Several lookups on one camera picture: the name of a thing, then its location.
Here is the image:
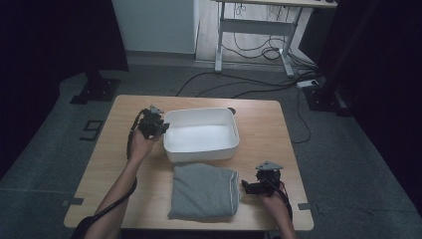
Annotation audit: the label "tangle of black cables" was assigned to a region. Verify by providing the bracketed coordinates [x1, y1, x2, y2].
[221, 31, 319, 73]

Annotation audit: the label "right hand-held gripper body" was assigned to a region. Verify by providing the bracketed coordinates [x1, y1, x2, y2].
[254, 160, 285, 197]

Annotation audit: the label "black stand base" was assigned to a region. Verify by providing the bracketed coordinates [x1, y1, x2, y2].
[70, 69, 121, 106]
[303, 79, 354, 118]

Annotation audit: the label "white metal desk frame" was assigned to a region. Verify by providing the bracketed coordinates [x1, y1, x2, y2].
[212, 0, 338, 79]

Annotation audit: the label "person's left hand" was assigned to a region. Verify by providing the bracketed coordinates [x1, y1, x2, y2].
[127, 129, 161, 164]

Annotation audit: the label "black looped floor cable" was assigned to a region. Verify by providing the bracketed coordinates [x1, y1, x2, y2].
[291, 89, 313, 144]

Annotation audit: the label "long black floor cable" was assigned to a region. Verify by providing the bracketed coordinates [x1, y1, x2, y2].
[174, 71, 300, 100]

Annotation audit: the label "person's right hand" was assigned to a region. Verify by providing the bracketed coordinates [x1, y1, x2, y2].
[262, 189, 293, 222]

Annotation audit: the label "dark curtain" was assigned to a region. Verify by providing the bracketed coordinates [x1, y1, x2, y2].
[0, 0, 130, 180]
[316, 0, 422, 215]

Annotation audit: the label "white plastic basket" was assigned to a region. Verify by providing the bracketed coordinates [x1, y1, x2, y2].
[162, 107, 241, 164]

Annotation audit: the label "grey shorts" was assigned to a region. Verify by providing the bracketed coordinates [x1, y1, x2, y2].
[167, 162, 241, 223]

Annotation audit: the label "person's dark clothing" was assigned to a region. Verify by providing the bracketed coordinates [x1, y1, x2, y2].
[69, 220, 89, 239]

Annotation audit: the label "white power strip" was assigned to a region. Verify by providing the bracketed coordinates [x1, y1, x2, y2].
[296, 79, 319, 90]

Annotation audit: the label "right hand-held gripper black cable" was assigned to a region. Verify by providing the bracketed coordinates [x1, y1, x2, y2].
[264, 178, 295, 223]

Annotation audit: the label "hand-held gripper black cable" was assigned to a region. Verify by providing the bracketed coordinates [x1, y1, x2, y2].
[70, 109, 148, 239]
[264, 178, 295, 223]

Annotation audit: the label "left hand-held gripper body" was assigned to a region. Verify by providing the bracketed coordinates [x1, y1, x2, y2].
[137, 105, 166, 139]

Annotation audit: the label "left hand-held gripper black cable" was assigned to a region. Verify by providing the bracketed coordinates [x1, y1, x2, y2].
[70, 109, 148, 239]

